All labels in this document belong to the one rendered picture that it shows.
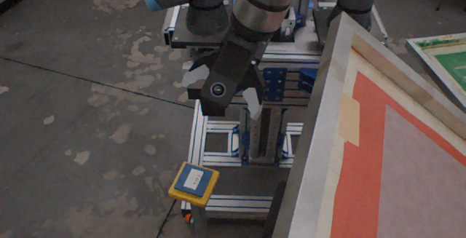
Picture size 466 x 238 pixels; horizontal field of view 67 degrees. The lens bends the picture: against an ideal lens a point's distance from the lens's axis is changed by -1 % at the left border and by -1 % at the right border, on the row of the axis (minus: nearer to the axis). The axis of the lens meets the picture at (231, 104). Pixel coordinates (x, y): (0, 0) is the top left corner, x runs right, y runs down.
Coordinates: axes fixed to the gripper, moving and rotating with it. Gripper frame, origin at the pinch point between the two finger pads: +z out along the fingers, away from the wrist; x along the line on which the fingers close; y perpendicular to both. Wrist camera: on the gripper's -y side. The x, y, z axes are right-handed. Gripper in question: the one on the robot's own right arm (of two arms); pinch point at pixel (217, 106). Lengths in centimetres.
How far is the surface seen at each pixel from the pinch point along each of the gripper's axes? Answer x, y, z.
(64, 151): 87, 54, 182
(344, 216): -24.8, -13.4, -5.7
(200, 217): -10, 10, 76
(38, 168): 94, 37, 185
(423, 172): -42.2, 6.2, -1.1
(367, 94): -26.4, 15.2, -5.3
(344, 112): -21.7, 6.3, -6.6
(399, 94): -35.2, 22.9, -3.0
